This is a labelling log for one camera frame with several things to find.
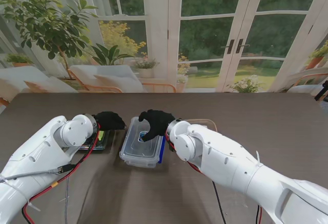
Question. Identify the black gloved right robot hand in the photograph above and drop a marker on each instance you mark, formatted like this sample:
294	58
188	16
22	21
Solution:
159	122

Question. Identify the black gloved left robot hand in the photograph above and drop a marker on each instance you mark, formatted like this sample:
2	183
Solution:
111	120

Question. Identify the clear lid with green sheet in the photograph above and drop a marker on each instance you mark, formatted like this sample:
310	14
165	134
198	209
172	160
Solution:
101	135

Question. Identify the clear lid with blue sticker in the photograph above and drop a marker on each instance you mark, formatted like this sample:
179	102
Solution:
133	142

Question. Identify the black plastic food tray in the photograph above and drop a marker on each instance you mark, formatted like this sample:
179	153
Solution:
97	149

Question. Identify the clear container with blue clips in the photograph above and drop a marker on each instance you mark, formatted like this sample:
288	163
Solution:
139	162

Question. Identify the clear lid with white label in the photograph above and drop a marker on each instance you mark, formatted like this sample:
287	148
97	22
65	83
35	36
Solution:
210	122

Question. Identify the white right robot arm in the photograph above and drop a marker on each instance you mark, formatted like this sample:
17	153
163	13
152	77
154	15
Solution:
230	162

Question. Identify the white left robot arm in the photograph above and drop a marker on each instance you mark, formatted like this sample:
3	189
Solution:
38	152

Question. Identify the black tripod stand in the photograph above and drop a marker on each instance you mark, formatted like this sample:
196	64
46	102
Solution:
323	90

